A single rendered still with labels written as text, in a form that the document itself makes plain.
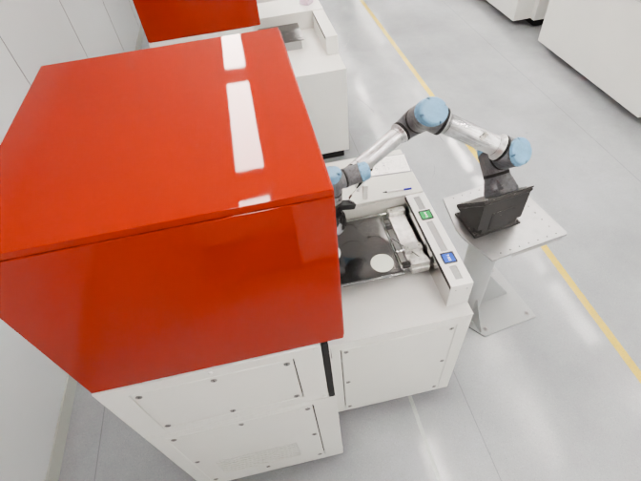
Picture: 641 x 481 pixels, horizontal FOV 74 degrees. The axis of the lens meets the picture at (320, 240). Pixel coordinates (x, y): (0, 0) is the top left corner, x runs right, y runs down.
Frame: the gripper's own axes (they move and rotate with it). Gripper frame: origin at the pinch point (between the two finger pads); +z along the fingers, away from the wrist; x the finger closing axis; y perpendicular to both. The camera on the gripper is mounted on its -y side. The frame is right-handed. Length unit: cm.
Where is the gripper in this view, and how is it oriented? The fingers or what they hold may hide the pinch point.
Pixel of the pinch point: (339, 231)
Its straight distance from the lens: 187.7
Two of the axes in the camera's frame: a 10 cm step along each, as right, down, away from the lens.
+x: 6.9, 5.0, -5.2
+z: 0.8, 6.6, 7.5
